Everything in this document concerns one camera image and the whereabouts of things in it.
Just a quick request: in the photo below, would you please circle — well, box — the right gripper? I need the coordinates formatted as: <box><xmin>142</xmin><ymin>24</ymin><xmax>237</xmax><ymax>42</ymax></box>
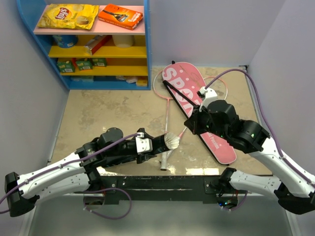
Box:
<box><xmin>184</xmin><ymin>103</ymin><xmax>229</xmax><ymax>140</ymax></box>

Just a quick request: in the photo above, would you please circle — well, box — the black shuttlecock tube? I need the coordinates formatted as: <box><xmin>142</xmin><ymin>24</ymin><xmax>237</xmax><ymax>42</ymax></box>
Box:
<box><xmin>100</xmin><ymin>134</ymin><xmax>173</xmax><ymax>170</ymax></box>

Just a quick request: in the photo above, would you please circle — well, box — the pink badminton racket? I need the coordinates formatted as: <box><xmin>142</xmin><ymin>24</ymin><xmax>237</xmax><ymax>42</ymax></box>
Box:
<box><xmin>158</xmin><ymin>76</ymin><xmax>236</xmax><ymax>165</ymax></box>

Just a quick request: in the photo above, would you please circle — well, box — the pink racket cover bag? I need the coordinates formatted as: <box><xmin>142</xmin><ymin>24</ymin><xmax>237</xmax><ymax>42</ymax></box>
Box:
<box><xmin>162</xmin><ymin>61</ymin><xmax>237</xmax><ymax>165</ymax></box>

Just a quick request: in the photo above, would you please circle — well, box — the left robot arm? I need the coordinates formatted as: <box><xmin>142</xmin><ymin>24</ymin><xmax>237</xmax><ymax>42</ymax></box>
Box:
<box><xmin>1</xmin><ymin>127</ymin><xmax>167</xmax><ymax>217</ymax></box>

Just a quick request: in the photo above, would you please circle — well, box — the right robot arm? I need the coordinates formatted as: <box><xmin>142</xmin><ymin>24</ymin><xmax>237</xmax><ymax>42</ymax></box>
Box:
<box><xmin>184</xmin><ymin>100</ymin><xmax>315</xmax><ymax>215</ymax></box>

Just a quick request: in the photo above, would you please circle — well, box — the yellow sponge bottom shelf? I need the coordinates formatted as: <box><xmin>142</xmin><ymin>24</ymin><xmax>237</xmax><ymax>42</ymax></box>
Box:
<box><xmin>136</xmin><ymin>76</ymin><xmax>148</xmax><ymax>87</ymax></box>

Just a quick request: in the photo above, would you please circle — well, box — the crumpled white wrapper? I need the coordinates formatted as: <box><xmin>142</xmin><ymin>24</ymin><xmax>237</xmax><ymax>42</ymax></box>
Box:
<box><xmin>116</xmin><ymin>76</ymin><xmax>138</xmax><ymax>84</ymax></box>

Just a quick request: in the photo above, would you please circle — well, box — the blue shelf unit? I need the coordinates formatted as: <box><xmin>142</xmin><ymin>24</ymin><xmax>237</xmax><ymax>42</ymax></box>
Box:
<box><xmin>17</xmin><ymin>0</ymin><xmax>152</xmax><ymax>90</ymax></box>

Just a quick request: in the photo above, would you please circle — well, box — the green carton right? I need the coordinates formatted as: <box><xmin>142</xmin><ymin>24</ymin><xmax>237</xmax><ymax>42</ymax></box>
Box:
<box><xmin>92</xmin><ymin>58</ymin><xmax>107</xmax><ymax>67</ymax></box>

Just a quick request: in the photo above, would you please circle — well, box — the green carton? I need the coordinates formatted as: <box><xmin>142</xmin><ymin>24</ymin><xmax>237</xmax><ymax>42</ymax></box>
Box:
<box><xmin>92</xmin><ymin>58</ymin><xmax>107</xmax><ymax>67</ymax></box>
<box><xmin>75</xmin><ymin>58</ymin><xmax>93</xmax><ymax>71</ymax></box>
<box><xmin>57</xmin><ymin>60</ymin><xmax>75</xmax><ymax>73</ymax></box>

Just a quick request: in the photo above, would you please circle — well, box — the green carton middle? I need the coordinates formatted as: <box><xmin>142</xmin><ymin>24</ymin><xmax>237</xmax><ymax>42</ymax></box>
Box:
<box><xmin>75</xmin><ymin>58</ymin><xmax>93</xmax><ymax>71</ymax></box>

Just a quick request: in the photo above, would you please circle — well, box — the green carton left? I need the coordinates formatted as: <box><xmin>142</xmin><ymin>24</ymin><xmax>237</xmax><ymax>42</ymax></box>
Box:
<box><xmin>57</xmin><ymin>60</ymin><xmax>75</xmax><ymax>73</ymax></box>

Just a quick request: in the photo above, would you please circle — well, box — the cream paper cup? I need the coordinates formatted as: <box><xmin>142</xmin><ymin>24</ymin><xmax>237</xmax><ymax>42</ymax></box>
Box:
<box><xmin>112</xmin><ymin>35</ymin><xmax>135</xmax><ymax>48</ymax></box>

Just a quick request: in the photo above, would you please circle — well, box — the red foil snack box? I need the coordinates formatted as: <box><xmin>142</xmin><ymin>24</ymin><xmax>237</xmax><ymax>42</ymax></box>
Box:
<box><xmin>84</xmin><ymin>35</ymin><xmax>112</xmax><ymax>55</ymax></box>

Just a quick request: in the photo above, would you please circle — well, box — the blue snack canister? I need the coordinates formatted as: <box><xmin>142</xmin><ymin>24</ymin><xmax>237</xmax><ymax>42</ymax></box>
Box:
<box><xmin>52</xmin><ymin>35</ymin><xmax>78</xmax><ymax>48</ymax></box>

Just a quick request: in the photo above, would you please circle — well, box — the orange razor box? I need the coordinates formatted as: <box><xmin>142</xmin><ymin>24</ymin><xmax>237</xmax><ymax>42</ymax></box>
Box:
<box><xmin>98</xmin><ymin>4</ymin><xmax>143</xmax><ymax>30</ymax></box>

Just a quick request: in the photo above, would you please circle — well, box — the yellow Lays chips bag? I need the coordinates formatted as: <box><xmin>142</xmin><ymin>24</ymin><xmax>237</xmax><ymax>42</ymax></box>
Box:
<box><xmin>37</xmin><ymin>4</ymin><xmax>99</xmax><ymax>30</ymax></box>

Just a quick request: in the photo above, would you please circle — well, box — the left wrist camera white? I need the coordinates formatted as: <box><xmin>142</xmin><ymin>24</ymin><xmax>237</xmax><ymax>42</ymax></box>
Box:
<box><xmin>135</xmin><ymin>128</ymin><xmax>153</xmax><ymax>154</ymax></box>

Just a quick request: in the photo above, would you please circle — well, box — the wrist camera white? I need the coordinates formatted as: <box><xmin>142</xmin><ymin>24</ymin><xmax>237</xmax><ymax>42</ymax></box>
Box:
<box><xmin>135</xmin><ymin>128</ymin><xmax>153</xmax><ymax>154</ymax></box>
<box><xmin>197</xmin><ymin>87</ymin><xmax>218</xmax><ymax>112</ymax></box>

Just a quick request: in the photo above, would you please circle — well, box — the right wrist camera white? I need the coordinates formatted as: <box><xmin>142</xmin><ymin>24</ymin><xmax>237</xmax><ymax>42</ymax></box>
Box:
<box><xmin>197</xmin><ymin>87</ymin><xmax>218</xmax><ymax>112</ymax></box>

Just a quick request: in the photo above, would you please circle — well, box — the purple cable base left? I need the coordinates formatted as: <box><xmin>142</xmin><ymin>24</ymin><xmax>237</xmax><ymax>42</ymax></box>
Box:
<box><xmin>82</xmin><ymin>187</ymin><xmax>132</xmax><ymax>220</ymax></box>

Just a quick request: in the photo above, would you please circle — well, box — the purple cable base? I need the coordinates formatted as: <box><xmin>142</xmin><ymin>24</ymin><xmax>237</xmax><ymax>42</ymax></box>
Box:
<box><xmin>82</xmin><ymin>187</ymin><xmax>132</xmax><ymax>220</ymax></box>
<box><xmin>218</xmin><ymin>191</ymin><xmax>248</xmax><ymax>211</ymax></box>

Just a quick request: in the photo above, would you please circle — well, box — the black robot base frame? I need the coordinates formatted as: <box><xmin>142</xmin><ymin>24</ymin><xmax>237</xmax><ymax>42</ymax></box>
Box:
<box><xmin>87</xmin><ymin>176</ymin><xmax>234</xmax><ymax>204</ymax></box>

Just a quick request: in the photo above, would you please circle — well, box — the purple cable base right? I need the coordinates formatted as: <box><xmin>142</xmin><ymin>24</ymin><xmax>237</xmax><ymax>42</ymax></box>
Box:
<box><xmin>218</xmin><ymin>191</ymin><xmax>248</xmax><ymax>211</ymax></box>

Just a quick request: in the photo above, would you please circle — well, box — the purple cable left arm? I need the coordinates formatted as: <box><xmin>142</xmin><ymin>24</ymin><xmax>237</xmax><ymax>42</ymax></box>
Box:
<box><xmin>0</xmin><ymin>133</ymin><xmax>142</xmax><ymax>214</ymax></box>

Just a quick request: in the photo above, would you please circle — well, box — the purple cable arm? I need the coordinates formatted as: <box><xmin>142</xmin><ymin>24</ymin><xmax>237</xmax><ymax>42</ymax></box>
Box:
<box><xmin>205</xmin><ymin>68</ymin><xmax>315</xmax><ymax>187</ymax></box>
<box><xmin>0</xmin><ymin>133</ymin><xmax>142</xmax><ymax>214</ymax></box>

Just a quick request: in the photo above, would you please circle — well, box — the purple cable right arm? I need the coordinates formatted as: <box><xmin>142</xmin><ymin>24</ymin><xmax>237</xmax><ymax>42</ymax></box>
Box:
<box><xmin>205</xmin><ymin>68</ymin><xmax>315</xmax><ymax>187</ymax></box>

